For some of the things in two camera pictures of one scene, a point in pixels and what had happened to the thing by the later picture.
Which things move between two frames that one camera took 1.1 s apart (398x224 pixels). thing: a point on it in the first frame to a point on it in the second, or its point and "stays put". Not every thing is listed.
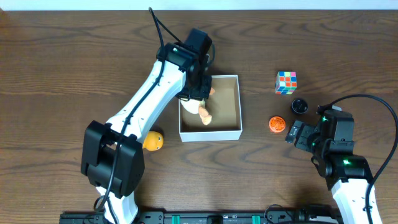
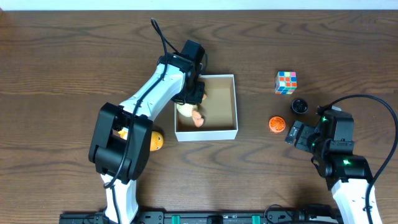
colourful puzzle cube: [285, 82] stays put
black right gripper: [307, 130] stays put
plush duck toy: [198, 107] to [189, 110]
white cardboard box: [224, 106] stays put
